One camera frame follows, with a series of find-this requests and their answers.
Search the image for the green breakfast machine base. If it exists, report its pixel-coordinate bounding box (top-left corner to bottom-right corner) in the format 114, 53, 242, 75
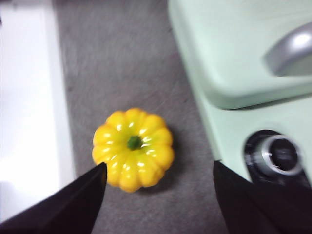
168, 0, 312, 186

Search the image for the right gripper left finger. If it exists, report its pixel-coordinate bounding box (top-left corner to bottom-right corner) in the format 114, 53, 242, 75
0, 162, 107, 234

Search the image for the yellow toy pumpkin green stem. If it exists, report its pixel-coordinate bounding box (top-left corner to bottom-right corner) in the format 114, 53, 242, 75
92, 108, 176, 193

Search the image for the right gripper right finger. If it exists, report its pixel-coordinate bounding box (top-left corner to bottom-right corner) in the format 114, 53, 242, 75
213, 161, 312, 234

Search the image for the black control panel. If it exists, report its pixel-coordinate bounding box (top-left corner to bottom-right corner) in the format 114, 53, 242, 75
243, 130, 312, 191

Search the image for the silver grill cover handle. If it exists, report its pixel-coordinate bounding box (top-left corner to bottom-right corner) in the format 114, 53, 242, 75
262, 21, 312, 78

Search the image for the silver control knob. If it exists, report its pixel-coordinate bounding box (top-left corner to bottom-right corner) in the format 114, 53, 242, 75
260, 136, 305, 176

